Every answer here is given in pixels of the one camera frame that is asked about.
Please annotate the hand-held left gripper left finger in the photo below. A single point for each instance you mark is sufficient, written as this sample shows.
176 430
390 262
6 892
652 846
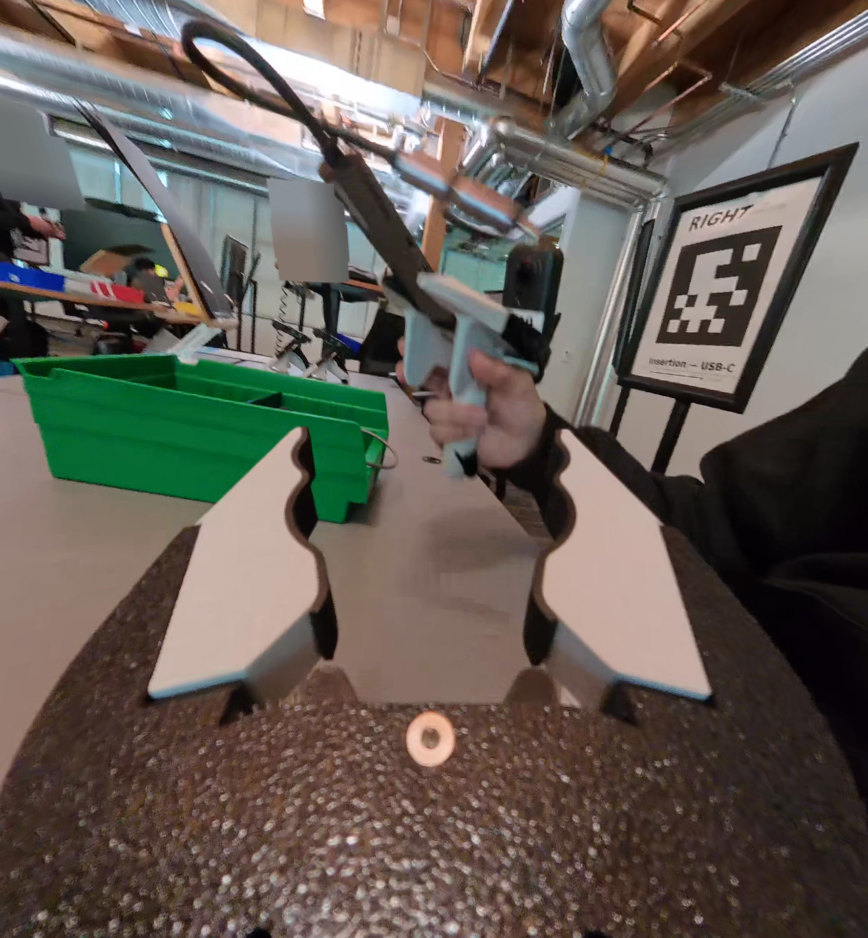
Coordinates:
236 586

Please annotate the large silver duct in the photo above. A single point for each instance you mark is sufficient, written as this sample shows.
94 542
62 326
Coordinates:
9 55

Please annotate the small blue plastic bin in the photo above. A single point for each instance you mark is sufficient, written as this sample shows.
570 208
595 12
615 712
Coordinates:
23 275

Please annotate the green plastic bin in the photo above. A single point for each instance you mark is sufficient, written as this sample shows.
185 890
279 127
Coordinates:
148 440

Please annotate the long wooden table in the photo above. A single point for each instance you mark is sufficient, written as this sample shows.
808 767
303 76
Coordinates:
75 299

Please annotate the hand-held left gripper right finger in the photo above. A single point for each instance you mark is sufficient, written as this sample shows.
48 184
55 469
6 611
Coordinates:
624 586

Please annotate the small red plastic bin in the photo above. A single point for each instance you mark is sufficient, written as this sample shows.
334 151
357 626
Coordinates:
127 292

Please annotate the person's right forearm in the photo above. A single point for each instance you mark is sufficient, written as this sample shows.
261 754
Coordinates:
624 469

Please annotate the person's black jacket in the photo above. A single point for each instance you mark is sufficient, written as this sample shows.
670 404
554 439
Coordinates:
829 549

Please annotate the wooden stand with dark sheet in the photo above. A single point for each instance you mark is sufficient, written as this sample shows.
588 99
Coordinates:
177 234

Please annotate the framed marker sign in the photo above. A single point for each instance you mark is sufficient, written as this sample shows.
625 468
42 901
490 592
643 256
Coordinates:
719 286

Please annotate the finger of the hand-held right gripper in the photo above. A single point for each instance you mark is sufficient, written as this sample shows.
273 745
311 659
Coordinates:
382 234

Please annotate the person's right hand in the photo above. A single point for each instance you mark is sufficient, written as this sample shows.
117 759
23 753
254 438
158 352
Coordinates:
511 425

